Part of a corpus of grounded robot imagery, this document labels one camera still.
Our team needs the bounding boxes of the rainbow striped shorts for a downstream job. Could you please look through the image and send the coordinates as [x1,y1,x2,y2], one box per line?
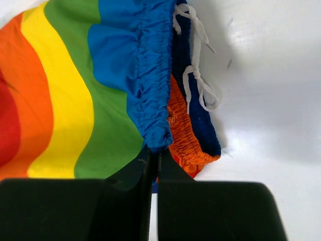
[1,1,221,179]

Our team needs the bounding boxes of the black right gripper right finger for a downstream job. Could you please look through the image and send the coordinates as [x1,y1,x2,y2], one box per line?
[157,150,287,240]

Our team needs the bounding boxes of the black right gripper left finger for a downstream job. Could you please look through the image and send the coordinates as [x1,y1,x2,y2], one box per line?
[1,148,151,240]

